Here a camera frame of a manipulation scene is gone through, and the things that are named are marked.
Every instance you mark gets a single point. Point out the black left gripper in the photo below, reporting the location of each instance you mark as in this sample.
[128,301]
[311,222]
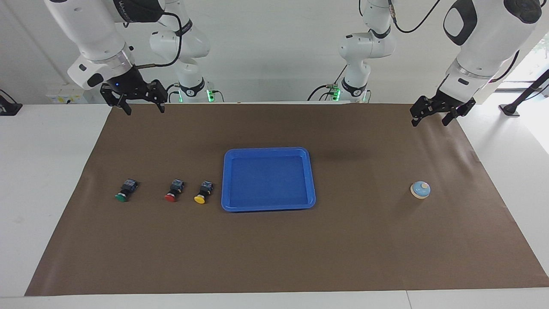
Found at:
[444,98]

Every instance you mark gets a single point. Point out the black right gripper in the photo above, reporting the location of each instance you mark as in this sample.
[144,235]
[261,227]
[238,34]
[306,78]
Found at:
[126,83]

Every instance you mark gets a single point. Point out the light blue call bell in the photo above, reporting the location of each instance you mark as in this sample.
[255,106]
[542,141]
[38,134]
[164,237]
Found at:
[420,189]

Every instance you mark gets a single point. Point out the green push button switch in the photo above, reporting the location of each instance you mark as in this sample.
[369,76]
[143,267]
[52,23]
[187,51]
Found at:
[125,191]

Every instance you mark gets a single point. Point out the red push button switch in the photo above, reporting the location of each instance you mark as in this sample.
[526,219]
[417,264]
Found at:
[173,191]

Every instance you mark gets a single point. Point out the yellow push button switch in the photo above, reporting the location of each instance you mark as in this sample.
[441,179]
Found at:
[203,192]

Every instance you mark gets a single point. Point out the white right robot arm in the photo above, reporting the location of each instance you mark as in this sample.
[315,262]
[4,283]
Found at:
[85,25]

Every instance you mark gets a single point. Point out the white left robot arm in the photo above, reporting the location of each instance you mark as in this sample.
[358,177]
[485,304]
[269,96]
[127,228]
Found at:
[484,43]

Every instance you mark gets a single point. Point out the blue plastic tray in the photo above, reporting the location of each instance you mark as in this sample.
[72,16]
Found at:
[268,180]

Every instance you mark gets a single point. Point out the black tripod stand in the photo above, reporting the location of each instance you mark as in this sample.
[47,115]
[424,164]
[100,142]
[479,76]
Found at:
[510,109]

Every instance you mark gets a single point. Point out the brown table mat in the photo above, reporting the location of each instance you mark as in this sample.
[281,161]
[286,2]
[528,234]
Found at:
[343,240]

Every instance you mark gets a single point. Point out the white wall socket box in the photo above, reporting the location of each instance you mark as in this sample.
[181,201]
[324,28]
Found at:
[64,98]

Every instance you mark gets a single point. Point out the black clamp mount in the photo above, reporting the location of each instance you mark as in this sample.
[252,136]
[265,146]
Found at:
[8,107]

